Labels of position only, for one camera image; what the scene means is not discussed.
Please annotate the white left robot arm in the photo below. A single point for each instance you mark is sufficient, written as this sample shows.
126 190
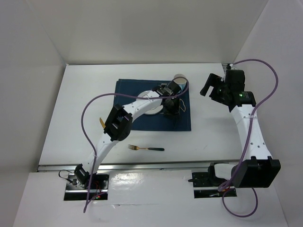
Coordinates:
118 124

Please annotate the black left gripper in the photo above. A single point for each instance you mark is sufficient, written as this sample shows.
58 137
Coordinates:
175 109

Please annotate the aluminium front rail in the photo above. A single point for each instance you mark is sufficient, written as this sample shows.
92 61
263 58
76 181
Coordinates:
140 166

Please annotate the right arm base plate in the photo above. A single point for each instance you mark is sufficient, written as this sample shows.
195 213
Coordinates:
205 185

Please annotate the white patterned plate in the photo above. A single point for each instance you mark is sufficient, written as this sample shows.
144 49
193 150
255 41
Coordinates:
149 105

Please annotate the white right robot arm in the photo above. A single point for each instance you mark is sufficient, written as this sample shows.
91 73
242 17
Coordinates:
256 168

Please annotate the gold knife green handle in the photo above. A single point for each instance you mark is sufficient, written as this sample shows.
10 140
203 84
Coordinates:
102 123

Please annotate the light blue mug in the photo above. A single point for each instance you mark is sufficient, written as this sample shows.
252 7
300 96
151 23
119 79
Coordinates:
180 79

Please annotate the gold fork green handle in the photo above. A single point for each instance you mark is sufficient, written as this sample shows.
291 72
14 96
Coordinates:
133 147

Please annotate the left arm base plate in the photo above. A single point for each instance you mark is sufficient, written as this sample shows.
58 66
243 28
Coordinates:
75 191

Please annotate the navy blue cloth placemat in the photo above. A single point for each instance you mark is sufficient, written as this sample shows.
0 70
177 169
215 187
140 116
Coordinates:
157 122

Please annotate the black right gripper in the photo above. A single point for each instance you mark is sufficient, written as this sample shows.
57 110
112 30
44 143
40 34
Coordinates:
214 81

